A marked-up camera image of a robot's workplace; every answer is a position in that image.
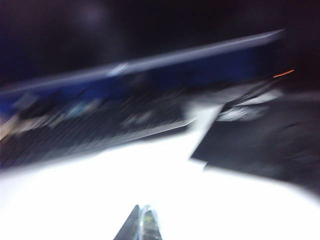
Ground black mouse pad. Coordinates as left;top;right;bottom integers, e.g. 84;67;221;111
189;99;320;201

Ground black computer keyboard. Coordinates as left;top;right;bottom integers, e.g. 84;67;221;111
0;84;198;173

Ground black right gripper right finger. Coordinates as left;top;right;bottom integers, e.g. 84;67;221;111
140;204;165;240

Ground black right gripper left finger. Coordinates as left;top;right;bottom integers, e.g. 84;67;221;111
113;204;141;240

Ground blue cubicle partition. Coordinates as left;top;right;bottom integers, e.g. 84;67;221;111
0;37;281;118

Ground black monitor with silver bezel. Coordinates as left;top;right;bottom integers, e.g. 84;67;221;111
0;0;320;96

